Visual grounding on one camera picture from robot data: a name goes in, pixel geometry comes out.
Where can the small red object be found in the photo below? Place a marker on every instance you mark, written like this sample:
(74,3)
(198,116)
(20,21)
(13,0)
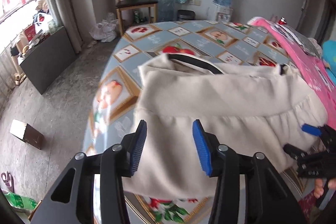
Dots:
(282,21)

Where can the dark grey cabinet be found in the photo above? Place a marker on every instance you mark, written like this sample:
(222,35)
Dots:
(50,58)

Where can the wall socket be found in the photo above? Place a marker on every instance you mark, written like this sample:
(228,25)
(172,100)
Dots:
(195,2)

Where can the person's right hand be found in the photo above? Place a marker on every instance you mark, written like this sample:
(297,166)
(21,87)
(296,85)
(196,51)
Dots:
(319,188)

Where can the pink slipper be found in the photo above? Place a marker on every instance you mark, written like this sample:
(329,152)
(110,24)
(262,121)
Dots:
(5,180)

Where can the white red plastic bag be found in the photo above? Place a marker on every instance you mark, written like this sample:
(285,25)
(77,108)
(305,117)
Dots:
(40,19)

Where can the white water dispenser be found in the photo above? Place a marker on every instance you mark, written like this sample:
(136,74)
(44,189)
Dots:
(224,14)

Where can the blue plush toy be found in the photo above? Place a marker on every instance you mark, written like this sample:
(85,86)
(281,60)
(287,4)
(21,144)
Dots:
(330,54)

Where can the brown cardboard box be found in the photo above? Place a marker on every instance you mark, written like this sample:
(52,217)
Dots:
(29,134)

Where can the grey fuzzy cushion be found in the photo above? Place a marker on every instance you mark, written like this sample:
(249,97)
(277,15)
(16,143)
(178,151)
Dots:
(313,48)

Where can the grey curtain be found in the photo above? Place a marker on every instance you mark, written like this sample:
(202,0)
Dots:
(73,3)

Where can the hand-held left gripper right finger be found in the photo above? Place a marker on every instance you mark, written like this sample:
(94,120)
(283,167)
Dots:
(200,148)

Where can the cream jacket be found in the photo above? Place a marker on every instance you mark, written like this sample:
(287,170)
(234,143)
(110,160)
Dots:
(210,98)

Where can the wooden chair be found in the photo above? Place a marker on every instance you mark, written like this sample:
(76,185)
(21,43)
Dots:
(136,2)

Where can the black trash bin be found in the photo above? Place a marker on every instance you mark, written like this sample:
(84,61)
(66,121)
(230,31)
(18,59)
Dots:
(185,15)

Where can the clear empty water jug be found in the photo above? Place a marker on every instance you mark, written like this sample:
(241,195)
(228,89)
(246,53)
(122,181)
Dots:
(166,10)

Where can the green plastic bag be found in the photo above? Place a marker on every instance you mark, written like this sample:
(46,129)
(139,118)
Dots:
(19,200)

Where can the red box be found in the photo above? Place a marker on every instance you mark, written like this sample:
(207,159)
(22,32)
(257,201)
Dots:
(30,33)

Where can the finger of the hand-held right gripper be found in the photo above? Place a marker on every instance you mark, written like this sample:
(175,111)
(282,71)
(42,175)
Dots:
(311,128)
(294,151)

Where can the pink floral blanket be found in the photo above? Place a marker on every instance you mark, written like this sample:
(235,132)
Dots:
(315,77)

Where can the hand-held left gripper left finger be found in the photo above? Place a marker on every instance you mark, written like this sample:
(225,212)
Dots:
(137,146)

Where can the fruit print bed sheet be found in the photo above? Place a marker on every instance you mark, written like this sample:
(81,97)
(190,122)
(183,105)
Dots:
(162,37)

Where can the grey pillow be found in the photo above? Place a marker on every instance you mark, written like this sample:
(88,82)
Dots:
(296,35)

